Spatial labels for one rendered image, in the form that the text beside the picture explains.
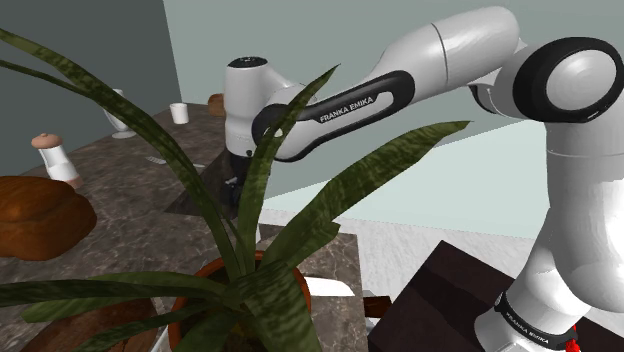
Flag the small brown round object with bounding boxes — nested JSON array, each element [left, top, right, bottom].
[[207, 92, 227, 119]]

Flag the white flat object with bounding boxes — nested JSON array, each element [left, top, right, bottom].
[[303, 276, 357, 298]]

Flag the white goblet vase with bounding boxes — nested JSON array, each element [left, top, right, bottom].
[[101, 88, 138, 141]]

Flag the brown bread loaf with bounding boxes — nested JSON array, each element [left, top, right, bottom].
[[0, 175, 98, 262]]

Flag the dark brown handle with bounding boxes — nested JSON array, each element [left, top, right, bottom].
[[362, 295, 393, 320]]

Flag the dark brown robot stand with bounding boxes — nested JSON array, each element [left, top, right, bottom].
[[367, 240, 624, 352]]

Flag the green plant in terracotta pot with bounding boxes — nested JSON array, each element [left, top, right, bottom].
[[0, 28, 471, 352]]

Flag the brown round wooden board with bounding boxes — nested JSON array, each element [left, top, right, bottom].
[[18, 297, 161, 352]]

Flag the white grinder with wooden top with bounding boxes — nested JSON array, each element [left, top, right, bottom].
[[30, 132, 85, 191]]

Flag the white cup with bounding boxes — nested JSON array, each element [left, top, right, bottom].
[[168, 102, 191, 126]]

